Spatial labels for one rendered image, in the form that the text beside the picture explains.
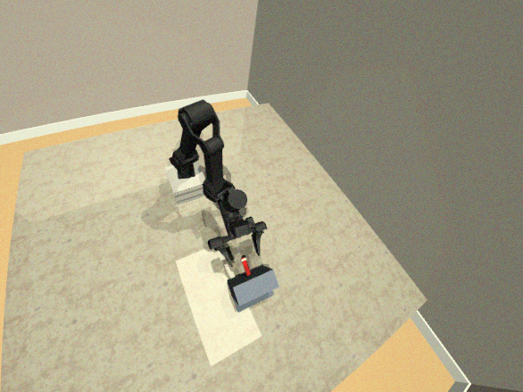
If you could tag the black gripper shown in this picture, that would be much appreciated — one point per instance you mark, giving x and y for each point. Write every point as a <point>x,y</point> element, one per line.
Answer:
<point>217,243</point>

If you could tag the dark grey sloped panel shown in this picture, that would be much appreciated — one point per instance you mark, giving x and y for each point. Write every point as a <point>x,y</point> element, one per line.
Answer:
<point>257,287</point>

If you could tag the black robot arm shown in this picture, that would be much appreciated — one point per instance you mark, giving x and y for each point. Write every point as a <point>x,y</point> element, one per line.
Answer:
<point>194,118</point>

